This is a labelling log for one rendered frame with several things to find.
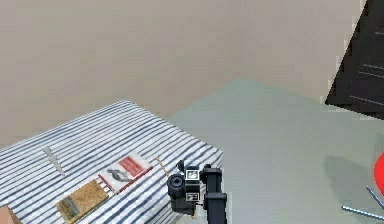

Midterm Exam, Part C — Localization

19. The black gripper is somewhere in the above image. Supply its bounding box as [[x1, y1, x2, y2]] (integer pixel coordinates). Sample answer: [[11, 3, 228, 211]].
[[166, 159, 197, 216]]

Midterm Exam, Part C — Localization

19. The tan pencil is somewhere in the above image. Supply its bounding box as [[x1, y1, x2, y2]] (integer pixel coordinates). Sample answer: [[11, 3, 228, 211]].
[[155, 156, 170, 178]]

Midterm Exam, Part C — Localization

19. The red and white book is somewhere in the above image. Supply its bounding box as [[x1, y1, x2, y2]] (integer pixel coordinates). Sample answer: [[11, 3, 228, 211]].
[[97, 152, 155, 195]]

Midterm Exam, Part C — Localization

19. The blue white striped bed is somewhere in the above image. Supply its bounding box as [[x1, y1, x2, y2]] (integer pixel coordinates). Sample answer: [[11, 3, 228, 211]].
[[0, 99, 224, 224]]

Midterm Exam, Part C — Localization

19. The brown book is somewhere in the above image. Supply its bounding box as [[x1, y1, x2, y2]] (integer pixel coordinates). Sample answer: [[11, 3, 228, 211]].
[[55, 179, 111, 224]]

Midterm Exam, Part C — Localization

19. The grey baseball bat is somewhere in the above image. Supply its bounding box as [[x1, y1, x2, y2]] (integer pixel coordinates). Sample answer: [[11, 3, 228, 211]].
[[42, 146, 66, 177]]

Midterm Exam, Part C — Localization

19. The brown box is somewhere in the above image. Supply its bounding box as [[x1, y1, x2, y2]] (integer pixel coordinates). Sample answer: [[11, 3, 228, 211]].
[[0, 204, 22, 224]]

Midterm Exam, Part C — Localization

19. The red chair with metal legs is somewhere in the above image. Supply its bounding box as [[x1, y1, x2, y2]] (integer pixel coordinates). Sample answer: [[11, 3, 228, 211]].
[[341, 151, 384, 222]]

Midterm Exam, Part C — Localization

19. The black cupboard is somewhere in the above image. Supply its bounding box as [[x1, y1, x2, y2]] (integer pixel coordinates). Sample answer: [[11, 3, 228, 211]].
[[324, 0, 384, 121]]

